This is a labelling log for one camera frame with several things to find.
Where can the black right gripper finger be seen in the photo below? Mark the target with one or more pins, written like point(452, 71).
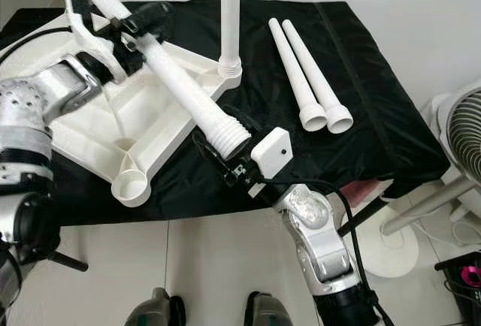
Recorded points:
point(255, 150)
point(208, 153)

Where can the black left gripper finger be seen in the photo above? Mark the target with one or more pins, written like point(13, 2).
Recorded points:
point(149, 16)
point(149, 54)

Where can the white plastic table leg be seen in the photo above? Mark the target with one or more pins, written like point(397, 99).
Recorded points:
point(316, 78)
point(297, 78)
point(230, 10)
point(180, 78)

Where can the white plastic table top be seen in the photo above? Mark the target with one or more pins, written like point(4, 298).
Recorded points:
point(143, 127)

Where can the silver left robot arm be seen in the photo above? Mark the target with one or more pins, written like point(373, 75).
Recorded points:
point(30, 116)

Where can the black metal table leg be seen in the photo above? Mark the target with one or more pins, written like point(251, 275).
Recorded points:
point(361, 217)
point(66, 261)

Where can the grey right robot foot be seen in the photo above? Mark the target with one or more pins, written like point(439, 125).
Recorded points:
point(273, 311)

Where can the grey robot foot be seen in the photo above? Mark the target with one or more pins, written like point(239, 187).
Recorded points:
point(155, 309)
point(273, 311)

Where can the black table cloth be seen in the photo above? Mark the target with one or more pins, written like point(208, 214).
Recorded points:
point(398, 138)

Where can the grey left robot foot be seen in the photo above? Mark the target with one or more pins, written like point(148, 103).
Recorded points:
point(155, 309)

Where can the magenta vacuum cleaner part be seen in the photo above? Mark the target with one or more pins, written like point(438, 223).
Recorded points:
point(470, 276)

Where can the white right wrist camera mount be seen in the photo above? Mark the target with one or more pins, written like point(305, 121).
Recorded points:
point(272, 152)

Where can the white pedestal fan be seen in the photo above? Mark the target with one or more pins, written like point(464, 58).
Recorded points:
point(462, 138)

